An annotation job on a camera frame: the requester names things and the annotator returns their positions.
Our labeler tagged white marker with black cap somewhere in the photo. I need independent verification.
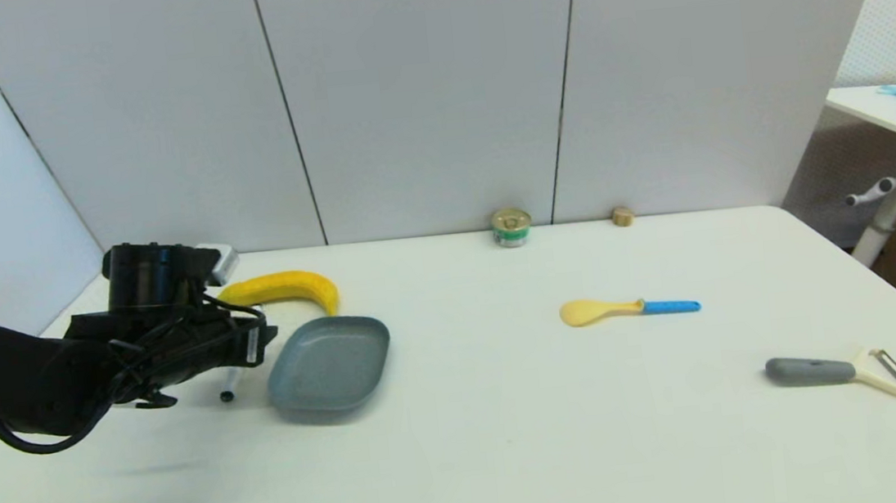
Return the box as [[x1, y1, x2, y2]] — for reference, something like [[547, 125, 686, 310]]
[[217, 366, 243, 404]]

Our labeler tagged yellow banana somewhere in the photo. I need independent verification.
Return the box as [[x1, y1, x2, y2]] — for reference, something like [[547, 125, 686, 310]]
[[216, 267, 341, 327]]

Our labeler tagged grey rectangular plate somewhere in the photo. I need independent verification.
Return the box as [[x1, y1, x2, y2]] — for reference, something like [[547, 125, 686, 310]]
[[262, 311, 398, 420]]

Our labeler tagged small green-labelled tin can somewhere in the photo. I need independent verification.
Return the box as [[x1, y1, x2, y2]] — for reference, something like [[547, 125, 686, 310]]
[[491, 207, 534, 249]]

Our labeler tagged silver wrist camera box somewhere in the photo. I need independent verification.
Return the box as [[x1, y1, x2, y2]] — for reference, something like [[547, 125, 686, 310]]
[[196, 240, 243, 289]]

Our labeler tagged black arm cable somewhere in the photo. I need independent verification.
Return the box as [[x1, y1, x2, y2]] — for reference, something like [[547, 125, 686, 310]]
[[0, 290, 276, 459]]

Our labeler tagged yellow spoon with blue handle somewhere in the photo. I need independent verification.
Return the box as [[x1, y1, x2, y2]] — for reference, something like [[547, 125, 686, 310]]
[[558, 287, 702, 330]]

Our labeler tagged grey-handled cream peeler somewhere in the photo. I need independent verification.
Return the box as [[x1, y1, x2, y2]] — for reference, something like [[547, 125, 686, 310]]
[[764, 346, 896, 415]]

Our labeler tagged white desk crank handle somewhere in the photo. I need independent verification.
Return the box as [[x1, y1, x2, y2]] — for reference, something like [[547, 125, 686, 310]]
[[844, 176, 896, 208]]

